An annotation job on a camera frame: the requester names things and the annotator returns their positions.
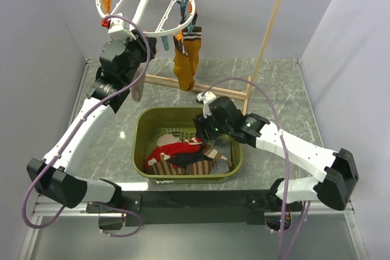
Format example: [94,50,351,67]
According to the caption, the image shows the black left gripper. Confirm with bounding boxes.
[118,29,157,85]

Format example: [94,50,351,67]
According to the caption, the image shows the red santa sock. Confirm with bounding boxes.
[144,138,205,169]

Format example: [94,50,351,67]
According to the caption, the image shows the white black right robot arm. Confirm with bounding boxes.
[194,92,359,211]

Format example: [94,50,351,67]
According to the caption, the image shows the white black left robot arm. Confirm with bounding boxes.
[27,30,157,213]

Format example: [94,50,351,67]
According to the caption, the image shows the brown striped sock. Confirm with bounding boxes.
[186,146,235,175]
[147,161,186,176]

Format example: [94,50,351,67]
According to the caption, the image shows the grey-brown striped sock pair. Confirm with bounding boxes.
[130,66,146,102]

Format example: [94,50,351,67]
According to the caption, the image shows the grey sock in basket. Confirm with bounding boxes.
[210,138,232,175]

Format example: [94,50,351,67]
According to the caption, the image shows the black sock in basket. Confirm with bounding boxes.
[167,152,211,169]

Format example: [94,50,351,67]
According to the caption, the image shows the beige sock in basket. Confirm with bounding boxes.
[157,133,182,147]

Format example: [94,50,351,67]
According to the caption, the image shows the mustard yellow sock pair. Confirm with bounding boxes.
[173,26,202,91]

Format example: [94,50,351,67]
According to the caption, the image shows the olive green plastic basket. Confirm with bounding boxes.
[132,107,243,184]

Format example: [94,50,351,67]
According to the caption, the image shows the navy hanging sock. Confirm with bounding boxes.
[177,0,190,24]

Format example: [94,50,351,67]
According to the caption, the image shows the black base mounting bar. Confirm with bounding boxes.
[86,190,282,230]

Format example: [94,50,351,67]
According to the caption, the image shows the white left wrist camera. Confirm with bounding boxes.
[101,18,136,40]

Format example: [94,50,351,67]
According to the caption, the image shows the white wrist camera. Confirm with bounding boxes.
[196,91,217,118]
[101,18,136,40]

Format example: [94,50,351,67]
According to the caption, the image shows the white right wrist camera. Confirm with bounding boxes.
[196,91,217,118]

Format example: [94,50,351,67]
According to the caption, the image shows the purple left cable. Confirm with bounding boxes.
[21,13,151,230]

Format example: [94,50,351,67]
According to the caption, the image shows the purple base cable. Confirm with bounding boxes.
[97,202,144,238]

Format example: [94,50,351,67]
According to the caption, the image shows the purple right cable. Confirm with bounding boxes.
[203,77,312,260]

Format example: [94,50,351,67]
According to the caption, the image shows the aluminium rail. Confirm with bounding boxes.
[32,191,354,217]

